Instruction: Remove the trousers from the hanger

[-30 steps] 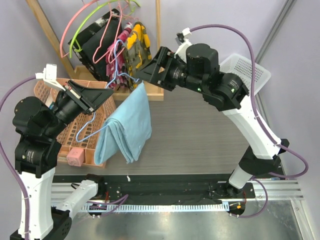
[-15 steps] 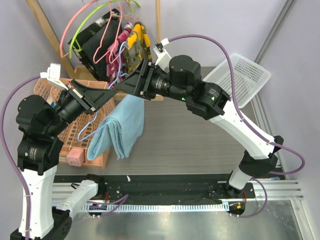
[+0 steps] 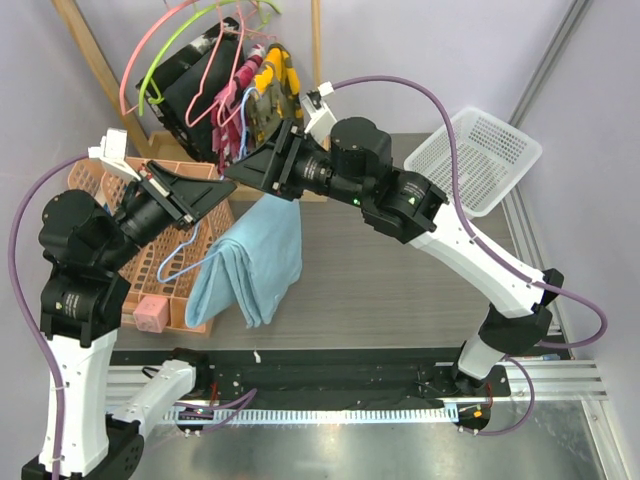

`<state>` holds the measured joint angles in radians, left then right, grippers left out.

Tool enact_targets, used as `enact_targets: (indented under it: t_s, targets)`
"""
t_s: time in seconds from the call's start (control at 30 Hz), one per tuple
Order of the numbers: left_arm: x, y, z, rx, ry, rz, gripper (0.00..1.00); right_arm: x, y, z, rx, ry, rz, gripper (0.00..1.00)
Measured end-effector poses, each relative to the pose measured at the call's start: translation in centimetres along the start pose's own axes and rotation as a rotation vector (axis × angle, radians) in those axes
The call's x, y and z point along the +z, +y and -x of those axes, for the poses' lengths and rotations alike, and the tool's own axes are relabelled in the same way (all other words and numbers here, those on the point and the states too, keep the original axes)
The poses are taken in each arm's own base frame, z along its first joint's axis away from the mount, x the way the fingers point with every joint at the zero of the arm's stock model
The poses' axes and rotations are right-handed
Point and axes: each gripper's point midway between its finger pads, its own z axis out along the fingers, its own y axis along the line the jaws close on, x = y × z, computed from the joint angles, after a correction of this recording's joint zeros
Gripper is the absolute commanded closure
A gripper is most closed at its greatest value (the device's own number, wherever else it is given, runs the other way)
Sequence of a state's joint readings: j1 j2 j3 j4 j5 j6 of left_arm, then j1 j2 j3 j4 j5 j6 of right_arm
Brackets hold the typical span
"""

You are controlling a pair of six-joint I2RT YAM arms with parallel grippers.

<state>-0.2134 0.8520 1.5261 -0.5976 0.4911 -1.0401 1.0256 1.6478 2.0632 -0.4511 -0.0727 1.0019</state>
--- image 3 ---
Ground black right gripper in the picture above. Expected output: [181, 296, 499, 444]
[222, 120, 369, 211]

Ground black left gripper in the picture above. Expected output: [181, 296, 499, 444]
[94, 160, 235, 273]

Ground light blue wire hanger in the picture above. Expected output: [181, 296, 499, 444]
[157, 85, 261, 287]

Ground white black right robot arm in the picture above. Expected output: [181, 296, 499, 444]
[225, 117, 564, 396]

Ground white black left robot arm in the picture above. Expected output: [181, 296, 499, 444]
[21, 161, 234, 479]

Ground pink camouflage trousers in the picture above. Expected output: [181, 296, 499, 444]
[211, 44, 266, 173]

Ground yellow camouflage trousers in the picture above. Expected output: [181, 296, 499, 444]
[246, 43, 304, 147]

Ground black garment on hanger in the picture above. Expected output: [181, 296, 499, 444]
[136, 16, 244, 164]

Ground green plastic hanger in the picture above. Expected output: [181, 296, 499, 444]
[137, 0, 282, 117]

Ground pink plastic hanger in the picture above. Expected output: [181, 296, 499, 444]
[118, 1, 198, 115]

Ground orange plastic file organizer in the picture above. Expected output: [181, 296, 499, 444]
[68, 159, 235, 333]

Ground pink cube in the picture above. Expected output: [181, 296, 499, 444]
[133, 295, 169, 334]

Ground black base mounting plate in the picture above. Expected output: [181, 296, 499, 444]
[107, 347, 511, 401]

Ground white plastic mesh basket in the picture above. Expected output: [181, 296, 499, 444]
[404, 107, 543, 219]

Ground pink wire hanger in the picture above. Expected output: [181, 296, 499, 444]
[184, 2, 273, 127]

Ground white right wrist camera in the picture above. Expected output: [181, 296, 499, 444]
[301, 82, 337, 146]

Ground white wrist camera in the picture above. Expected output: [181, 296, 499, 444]
[301, 82, 337, 146]
[88, 128, 141, 182]

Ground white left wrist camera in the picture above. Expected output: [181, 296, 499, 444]
[88, 128, 141, 182]

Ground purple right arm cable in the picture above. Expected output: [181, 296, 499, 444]
[329, 74, 607, 436]

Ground wooden clothes rack frame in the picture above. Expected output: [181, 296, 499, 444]
[51, 1, 322, 202]

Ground white slotted cable duct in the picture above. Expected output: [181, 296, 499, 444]
[164, 405, 460, 426]

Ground aluminium rail profile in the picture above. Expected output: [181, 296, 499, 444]
[517, 359, 608, 401]

